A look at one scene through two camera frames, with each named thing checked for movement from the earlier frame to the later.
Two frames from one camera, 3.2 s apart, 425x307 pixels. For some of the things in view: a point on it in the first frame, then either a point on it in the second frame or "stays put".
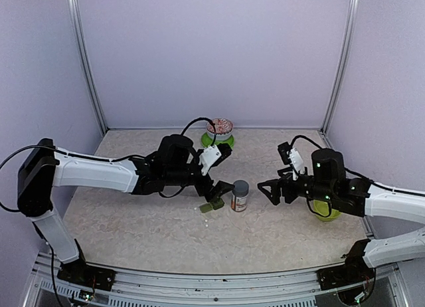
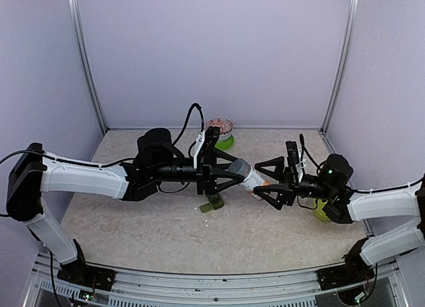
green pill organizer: (212, 205) stays put
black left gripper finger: (217, 190) -> (224, 156)
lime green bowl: (322, 207) stays put
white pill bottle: (239, 201) -> (240, 166)
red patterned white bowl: (224, 128) stays put
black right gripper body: (292, 194) stays put
